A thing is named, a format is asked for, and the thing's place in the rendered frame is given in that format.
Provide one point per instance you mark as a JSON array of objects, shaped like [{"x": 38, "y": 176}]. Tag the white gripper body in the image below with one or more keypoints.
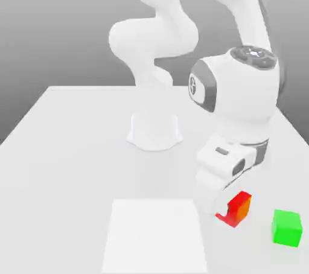
[{"x": 210, "y": 183}]

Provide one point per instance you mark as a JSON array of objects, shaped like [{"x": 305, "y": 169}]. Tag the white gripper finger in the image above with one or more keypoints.
[{"x": 221, "y": 204}]

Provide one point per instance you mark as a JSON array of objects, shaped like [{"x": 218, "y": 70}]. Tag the small red cube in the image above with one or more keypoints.
[{"x": 235, "y": 207}]

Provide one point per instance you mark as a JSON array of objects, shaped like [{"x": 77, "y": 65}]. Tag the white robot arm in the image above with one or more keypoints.
[{"x": 157, "y": 37}]

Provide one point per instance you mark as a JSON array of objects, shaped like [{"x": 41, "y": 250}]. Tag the small green cube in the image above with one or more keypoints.
[{"x": 286, "y": 229}]

